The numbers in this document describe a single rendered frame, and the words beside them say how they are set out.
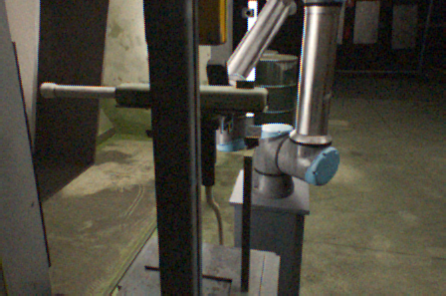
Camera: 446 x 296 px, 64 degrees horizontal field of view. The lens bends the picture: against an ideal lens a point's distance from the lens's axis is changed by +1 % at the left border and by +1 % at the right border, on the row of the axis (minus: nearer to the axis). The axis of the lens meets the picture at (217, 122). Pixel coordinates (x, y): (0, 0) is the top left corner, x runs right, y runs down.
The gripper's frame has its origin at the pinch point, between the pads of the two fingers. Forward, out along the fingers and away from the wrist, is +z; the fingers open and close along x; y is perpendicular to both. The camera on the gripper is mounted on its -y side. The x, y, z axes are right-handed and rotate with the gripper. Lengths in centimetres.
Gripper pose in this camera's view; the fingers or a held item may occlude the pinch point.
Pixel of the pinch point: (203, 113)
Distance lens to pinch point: 70.6
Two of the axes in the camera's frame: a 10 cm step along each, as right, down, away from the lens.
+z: -2.2, 2.9, -9.3
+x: -9.8, -0.6, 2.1
